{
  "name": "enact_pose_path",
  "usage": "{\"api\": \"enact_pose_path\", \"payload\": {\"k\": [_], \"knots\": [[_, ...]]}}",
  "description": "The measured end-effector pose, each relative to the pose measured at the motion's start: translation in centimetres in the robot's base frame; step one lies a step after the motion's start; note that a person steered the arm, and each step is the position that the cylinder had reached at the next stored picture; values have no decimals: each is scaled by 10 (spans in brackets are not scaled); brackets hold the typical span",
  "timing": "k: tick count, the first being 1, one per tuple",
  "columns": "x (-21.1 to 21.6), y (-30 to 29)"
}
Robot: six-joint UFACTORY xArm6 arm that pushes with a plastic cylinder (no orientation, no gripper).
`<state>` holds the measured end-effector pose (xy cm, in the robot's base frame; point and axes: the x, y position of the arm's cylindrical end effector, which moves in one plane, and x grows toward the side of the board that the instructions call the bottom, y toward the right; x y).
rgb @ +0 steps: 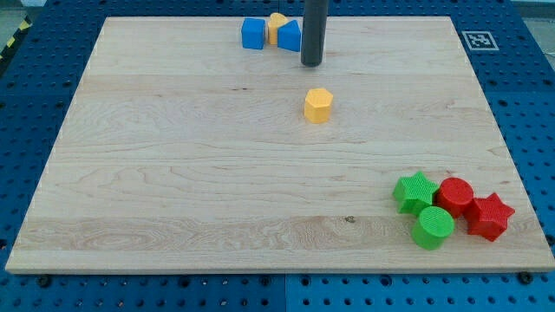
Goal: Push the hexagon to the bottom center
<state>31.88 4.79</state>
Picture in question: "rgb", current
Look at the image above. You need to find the yellow hexagon block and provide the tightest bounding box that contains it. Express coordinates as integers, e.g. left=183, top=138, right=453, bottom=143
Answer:
left=304, top=88, right=333, bottom=124

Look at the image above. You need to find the wooden board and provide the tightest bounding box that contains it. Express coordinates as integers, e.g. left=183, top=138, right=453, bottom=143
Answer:
left=6, top=16, right=554, bottom=275

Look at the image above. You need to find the blue triangle block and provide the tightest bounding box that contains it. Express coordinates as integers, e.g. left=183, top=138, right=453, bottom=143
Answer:
left=277, top=20, right=301, bottom=52

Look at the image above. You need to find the blue cube block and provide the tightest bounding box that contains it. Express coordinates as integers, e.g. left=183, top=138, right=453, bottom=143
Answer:
left=241, top=17, right=265, bottom=49

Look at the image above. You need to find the yellow rounded block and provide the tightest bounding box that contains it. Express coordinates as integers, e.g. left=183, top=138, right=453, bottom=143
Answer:
left=267, top=12, right=289, bottom=45

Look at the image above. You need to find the green star block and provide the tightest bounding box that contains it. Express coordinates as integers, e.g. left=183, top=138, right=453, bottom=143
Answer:
left=393, top=172, right=440, bottom=216

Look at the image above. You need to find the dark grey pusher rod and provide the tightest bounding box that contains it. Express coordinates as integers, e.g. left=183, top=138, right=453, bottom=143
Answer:
left=301, top=0, right=329, bottom=68

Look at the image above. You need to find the green cylinder block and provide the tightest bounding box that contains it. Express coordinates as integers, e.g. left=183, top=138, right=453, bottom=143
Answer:
left=411, top=206, right=455, bottom=250

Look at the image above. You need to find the red cylinder block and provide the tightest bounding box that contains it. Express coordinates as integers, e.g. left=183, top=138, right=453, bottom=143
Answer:
left=434, top=177, right=473, bottom=218

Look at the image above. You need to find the red star block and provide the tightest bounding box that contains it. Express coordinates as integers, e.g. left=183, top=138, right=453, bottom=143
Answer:
left=463, top=192, right=515, bottom=242

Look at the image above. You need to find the white fiducial marker tag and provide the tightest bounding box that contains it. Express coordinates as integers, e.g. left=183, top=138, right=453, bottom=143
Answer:
left=462, top=30, right=499, bottom=51

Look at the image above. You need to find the black bolt left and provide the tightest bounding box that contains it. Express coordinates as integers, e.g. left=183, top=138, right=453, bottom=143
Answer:
left=36, top=275, right=52, bottom=289

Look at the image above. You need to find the black bolt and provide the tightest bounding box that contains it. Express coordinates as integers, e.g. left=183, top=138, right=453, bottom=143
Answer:
left=517, top=271, right=534, bottom=285
left=36, top=275, right=52, bottom=289

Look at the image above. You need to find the black bolt right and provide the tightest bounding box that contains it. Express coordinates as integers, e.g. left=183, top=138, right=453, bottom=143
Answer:
left=517, top=271, right=534, bottom=285

